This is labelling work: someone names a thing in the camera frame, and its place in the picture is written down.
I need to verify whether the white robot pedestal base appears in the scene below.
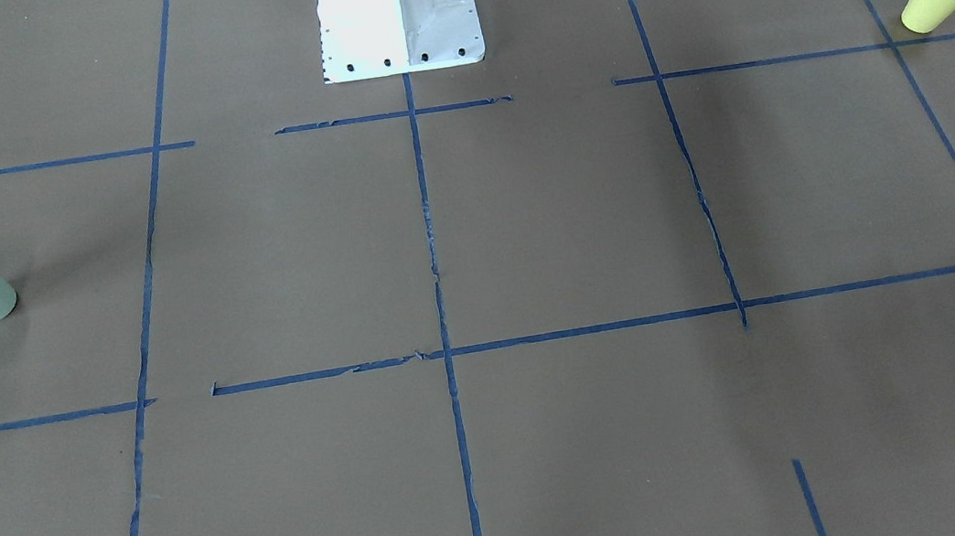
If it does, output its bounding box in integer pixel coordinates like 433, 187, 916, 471
316, 0, 486, 84

